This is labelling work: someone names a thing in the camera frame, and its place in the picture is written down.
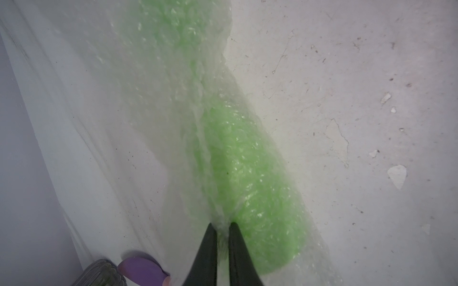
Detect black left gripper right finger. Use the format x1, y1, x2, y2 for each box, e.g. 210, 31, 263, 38
229, 222, 263, 286

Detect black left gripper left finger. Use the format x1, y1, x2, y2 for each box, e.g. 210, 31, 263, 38
183, 224, 218, 286

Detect green plastic wine glass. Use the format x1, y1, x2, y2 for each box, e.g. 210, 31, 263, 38
126, 1, 308, 275

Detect clear bubble wrap sheet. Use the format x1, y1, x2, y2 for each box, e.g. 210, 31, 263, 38
1, 1, 342, 286

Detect ribbed smoky glass vase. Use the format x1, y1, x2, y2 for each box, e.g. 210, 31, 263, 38
71, 259, 127, 286

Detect purple trowel pink handle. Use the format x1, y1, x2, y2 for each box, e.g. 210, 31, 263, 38
118, 257, 171, 286

